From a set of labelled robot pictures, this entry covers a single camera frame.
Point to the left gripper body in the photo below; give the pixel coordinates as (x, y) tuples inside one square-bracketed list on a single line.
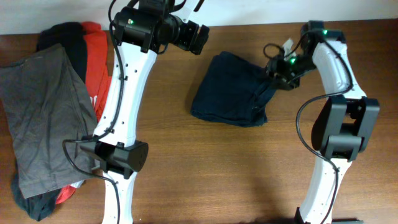
[(186, 34)]

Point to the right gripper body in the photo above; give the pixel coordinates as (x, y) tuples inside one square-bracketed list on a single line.
[(288, 73)]

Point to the navy blue shorts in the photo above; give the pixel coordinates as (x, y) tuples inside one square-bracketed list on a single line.
[(233, 91)]

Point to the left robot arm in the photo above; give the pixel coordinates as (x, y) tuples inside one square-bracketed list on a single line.
[(140, 32)]

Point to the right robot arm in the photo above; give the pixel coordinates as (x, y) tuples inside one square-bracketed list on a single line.
[(345, 123)]

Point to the red garment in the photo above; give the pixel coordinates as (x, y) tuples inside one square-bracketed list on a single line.
[(98, 68)]

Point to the black garment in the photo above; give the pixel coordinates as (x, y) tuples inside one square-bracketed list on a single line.
[(70, 35)]

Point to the grey shorts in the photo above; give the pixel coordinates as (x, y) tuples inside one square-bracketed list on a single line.
[(46, 102)]

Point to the dark teal garment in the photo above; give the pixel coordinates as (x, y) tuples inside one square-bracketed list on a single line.
[(37, 207)]

